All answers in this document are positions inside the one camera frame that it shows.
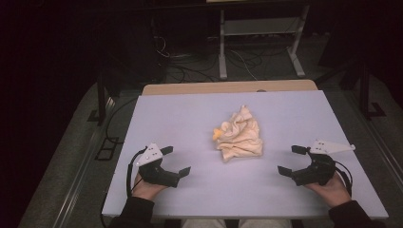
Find person's right hand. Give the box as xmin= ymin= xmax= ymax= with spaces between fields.
xmin=304 ymin=172 xmax=353 ymax=208

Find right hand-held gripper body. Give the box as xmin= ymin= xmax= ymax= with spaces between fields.
xmin=292 ymin=139 xmax=356 ymax=187

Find black floor cable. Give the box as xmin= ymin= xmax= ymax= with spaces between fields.
xmin=105 ymin=96 xmax=139 ymax=145

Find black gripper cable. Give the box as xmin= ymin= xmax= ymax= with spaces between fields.
xmin=334 ymin=161 xmax=354 ymax=198
xmin=125 ymin=145 xmax=148 ymax=199

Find white metal stand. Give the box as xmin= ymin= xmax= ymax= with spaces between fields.
xmin=218 ymin=4 xmax=310 ymax=80

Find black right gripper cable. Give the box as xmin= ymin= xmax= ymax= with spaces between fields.
xmin=334 ymin=161 xmax=354 ymax=198

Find person's left hand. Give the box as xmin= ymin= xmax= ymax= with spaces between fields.
xmin=131 ymin=173 xmax=169 ymax=201

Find tangle of black floor cables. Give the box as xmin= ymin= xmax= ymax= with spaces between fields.
xmin=153 ymin=34 xmax=291 ymax=84

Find white floor cable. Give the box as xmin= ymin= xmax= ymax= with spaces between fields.
xmin=230 ymin=49 xmax=259 ymax=81

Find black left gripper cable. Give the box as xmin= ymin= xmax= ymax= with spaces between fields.
xmin=125 ymin=145 xmax=148 ymax=199

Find cream baby shorts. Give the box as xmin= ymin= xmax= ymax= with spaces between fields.
xmin=212 ymin=104 xmax=264 ymax=162

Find black floor bracket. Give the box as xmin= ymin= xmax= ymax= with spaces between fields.
xmin=94 ymin=136 xmax=120 ymax=161

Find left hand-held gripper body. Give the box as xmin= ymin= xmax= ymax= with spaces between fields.
xmin=135 ymin=142 xmax=182 ymax=188

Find black metal stand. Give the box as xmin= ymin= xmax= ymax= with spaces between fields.
xmin=317 ymin=60 xmax=387 ymax=121
xmin=86 ymin=75 xmax=122 ymax=126

